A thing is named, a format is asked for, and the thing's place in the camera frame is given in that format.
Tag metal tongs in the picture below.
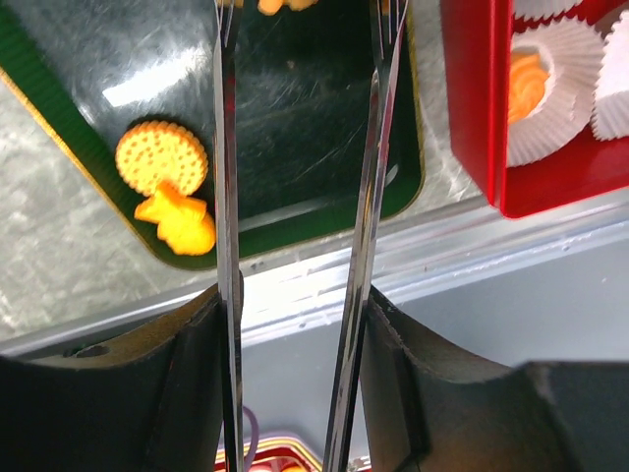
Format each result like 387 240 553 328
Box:
212 1 408 471

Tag red cookie box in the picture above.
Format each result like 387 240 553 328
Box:
440 1 628 218

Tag black gold-rimmed tray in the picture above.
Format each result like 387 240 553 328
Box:
0 0 427 271

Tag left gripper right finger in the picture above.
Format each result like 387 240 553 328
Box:
361 290 628 471

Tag round dotted biscuit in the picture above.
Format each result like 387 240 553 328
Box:
115 121 209 197

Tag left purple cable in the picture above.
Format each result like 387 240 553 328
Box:
243 406 260 466

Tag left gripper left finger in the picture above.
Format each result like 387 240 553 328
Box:
1 288 223 471

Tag aluminium front rail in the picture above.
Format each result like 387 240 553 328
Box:
1 189 628 356

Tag orange fish cookie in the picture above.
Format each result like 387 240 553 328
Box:
134 181 216 256

